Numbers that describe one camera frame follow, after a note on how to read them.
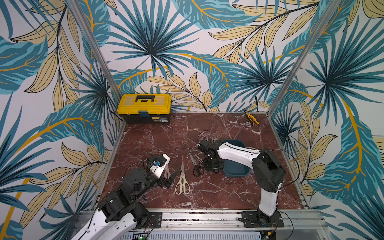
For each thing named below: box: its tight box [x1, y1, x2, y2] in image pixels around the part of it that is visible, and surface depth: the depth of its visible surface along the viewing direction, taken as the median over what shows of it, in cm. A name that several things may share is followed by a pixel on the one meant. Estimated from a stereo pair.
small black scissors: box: [193, 153, 205, 168], surface depth 95 cm
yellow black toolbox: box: [116, 94, 172, 124], surface depth 104 cm
